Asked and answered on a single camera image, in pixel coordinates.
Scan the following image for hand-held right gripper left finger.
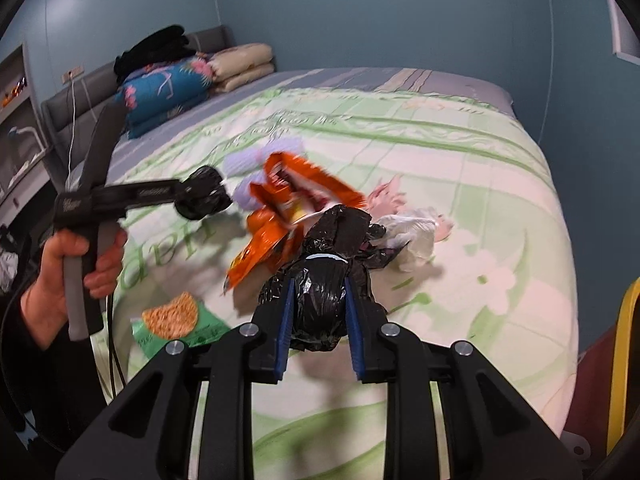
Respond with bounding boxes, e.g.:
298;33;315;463
54;275;297;480

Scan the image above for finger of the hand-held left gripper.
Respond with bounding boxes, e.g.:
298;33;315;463
174;187;234;221
181;165;224;196

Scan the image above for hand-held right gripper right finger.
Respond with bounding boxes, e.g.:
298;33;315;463
344;275;584;480

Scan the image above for black plastic bag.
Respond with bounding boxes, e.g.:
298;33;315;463
257;205;388;353

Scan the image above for orange snack bag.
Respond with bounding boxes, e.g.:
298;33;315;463
223;210;306;295
250;152;366;226

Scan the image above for yellow rimmed trash bin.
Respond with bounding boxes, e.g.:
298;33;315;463
606;276;640;456

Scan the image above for person's left forearm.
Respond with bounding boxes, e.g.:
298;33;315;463
0;287;103;456

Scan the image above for person's left hand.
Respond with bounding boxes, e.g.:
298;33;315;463
21;229;129;349

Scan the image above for blue floral pillow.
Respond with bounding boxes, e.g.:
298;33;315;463
116;52;216;139

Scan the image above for white plastic bag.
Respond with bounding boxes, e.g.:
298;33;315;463
377;207;446;272

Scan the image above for grey headboard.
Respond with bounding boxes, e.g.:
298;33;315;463
40;25;236;168

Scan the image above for green cracker packet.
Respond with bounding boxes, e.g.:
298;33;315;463
131;291;236;361

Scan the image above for beige folded quilt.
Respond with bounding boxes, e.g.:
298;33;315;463
207;42;276;93

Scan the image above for pink crumpled wrapper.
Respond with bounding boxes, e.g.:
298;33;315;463
367;175;456;243

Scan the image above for black clothes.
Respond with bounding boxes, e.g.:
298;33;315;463
114;25;196;86

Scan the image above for striped bed sheet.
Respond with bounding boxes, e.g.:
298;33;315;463
65;66;516;196

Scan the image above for green floral quilt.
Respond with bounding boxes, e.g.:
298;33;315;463
97;85;581;461

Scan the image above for white charging cable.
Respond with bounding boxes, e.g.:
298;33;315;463
66;76;77;181

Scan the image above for white wall shelf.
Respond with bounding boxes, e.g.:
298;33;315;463
0;42;56;201

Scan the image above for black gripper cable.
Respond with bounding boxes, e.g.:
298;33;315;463
101;294;129;404

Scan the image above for white window frame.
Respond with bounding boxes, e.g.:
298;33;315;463
611;0;640;67

